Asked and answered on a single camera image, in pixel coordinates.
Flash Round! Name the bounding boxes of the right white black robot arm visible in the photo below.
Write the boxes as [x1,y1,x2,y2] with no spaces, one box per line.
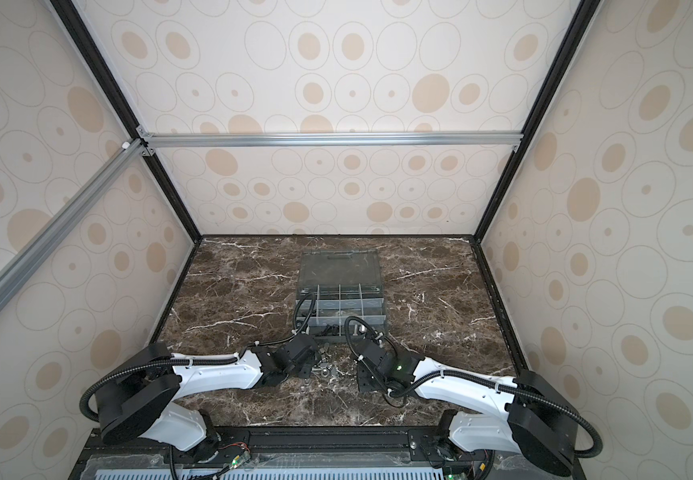
[344,316,604,477]

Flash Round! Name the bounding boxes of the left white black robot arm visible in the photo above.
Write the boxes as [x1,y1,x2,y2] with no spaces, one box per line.
[78,292,320,452]

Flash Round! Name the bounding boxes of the pile of screws and nuts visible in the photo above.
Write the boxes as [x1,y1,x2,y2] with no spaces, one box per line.
[314,350,356,385]

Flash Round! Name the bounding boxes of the clear plastic compartment organizer box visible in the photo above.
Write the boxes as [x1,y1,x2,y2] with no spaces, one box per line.
[292,250,387,343]

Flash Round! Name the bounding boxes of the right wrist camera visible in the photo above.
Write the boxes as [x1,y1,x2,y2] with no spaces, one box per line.
[354,338,398,380]

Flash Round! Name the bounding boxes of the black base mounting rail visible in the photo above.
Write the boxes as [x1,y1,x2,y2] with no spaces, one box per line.
[68,423,587,480]

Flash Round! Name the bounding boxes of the horizontal aluminium frame bar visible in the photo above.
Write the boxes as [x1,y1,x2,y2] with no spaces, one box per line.
[144,131,523,148]

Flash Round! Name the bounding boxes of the left diagonal aluminium frame bar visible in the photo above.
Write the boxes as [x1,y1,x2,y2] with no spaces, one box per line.
[0,139,144,312]

